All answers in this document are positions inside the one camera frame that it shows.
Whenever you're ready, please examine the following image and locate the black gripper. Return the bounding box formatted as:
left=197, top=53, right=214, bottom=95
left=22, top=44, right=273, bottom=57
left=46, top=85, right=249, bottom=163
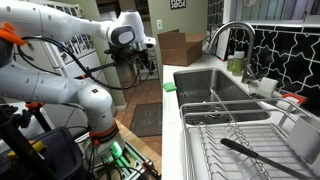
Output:
left=109, top=43, right=156, bottom=80

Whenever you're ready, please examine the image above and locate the green sponge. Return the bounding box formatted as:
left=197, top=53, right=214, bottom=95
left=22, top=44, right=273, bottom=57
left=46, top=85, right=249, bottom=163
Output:
left=161, top=81, right=178, bottom=93

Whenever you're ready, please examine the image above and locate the stainless steel sink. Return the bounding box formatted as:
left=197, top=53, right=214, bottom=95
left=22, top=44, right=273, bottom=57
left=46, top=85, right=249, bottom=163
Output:
left=173, top=68, right=271, bottom=127

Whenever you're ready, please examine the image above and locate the white refrigerator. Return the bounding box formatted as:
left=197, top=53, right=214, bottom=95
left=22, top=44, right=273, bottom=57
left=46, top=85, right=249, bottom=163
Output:
left=13, top=0, right=118, bottom=134

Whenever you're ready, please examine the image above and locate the brown cardboard box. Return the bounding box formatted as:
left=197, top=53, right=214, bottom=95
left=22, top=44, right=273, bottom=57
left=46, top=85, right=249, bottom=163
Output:
left=157, top=29, right=208, bottom=67

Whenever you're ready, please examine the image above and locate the photo collage sheet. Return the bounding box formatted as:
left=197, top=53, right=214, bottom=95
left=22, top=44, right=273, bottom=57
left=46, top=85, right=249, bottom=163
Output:
left=33, top=0, right=96, bottom=64

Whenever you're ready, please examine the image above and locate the dark door mat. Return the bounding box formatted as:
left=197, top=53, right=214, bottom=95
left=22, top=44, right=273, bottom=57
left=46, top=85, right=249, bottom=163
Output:
left=129, top=102, right=163, bottom=138

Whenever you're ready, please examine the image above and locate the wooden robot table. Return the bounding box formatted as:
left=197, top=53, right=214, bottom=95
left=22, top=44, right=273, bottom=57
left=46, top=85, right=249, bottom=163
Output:
left=76, top=119, right=163, bottom=180

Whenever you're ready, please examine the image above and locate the white paper card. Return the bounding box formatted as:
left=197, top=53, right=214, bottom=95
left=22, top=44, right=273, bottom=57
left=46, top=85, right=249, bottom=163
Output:
left=216, top=28, right=232, bottom=61

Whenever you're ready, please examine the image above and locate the short green soap bottle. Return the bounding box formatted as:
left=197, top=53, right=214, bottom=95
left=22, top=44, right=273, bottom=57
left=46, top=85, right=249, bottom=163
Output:
left=226, top=54, right=235, bottom=72

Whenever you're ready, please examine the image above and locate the tall green soap bottle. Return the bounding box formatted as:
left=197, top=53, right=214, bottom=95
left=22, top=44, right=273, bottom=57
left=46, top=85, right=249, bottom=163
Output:
left=232, top=50, right=246, bottom=77

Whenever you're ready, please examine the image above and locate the steel gooseneck faucet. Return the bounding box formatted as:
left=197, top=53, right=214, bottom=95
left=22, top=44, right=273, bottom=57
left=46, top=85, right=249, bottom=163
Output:
left=208, top=20, right=259, bottom=84

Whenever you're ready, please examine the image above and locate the dark blue bin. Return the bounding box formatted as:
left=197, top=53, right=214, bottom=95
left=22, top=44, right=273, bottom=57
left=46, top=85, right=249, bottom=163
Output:
left=0, top=126, right=84, bottom=180

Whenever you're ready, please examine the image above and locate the kitchen window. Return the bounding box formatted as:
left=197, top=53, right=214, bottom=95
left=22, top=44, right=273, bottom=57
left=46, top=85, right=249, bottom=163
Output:
left=229, top=0, right=320, bottom=26

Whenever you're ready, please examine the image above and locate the white utensil caddy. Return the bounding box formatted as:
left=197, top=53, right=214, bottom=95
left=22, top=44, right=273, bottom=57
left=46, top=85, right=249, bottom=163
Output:
left=288, top=114, right=320, bottom=168

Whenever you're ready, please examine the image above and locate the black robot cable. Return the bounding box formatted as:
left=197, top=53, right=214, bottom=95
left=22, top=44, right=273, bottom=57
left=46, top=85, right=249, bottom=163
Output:
left=16, top=35, right=154, bottom=91

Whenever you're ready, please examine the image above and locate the black patterned wall picture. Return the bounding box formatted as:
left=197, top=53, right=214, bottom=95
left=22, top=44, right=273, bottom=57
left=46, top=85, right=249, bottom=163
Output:
left=169, top=0, right=187, bottom=10

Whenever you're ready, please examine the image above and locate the aluminium frame mount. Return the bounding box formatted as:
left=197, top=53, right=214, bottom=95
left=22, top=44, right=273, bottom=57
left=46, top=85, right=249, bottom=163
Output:
left=76, top=133, right=161, bottom=180

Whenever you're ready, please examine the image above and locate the metal wire dish rack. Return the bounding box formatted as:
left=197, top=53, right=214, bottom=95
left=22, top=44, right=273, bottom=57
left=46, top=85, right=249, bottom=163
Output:
left=179, top=98, right=320, bottom=180

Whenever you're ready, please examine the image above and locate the black handled utensil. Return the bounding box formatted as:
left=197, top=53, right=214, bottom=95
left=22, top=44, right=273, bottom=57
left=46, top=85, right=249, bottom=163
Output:
left=219, top=137, right=313, bottom=180

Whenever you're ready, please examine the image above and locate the black camera stand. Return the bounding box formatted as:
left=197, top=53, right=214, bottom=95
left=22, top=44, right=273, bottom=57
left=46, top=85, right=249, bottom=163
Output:
left=0, top=103, right=58, bottom=180

